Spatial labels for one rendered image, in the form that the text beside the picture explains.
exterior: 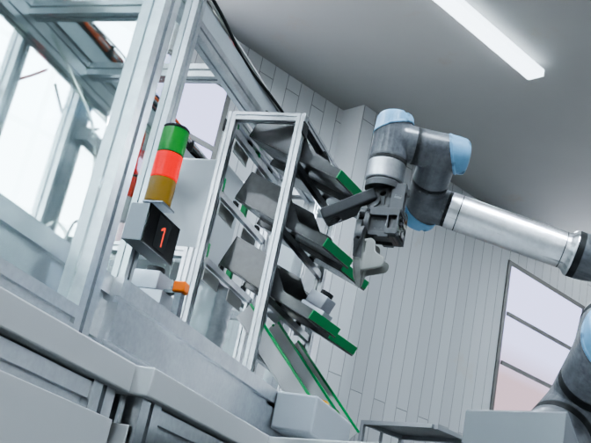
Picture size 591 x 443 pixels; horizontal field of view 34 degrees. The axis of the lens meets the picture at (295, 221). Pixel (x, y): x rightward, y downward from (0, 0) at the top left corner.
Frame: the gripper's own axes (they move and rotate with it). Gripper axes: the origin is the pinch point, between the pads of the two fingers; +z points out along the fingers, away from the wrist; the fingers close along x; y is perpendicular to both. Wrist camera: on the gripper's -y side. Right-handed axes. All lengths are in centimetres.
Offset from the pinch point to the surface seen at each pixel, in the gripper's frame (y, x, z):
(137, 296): -2, -73, 28
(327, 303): -11.6, 20.4, -0.9
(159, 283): -18.1, -40.4, 16.5
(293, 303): -17.5, 15.9, 1.2
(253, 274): -28.6, 17.9, -5.0
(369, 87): -157, 450, -301
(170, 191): -29.5, -24.7, -5.5
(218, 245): -84, 110, -44
